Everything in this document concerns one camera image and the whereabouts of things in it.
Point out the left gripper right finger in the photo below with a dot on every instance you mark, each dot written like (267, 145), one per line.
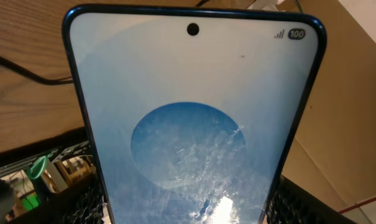
(291, 204)

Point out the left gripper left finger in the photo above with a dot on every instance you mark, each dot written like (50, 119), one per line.
(80, 203)

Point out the blue Samsung Galaxy smartphone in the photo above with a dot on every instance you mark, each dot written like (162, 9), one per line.
(190, 112)

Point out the brown cardboard panel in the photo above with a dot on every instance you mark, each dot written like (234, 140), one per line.
(333, 155)

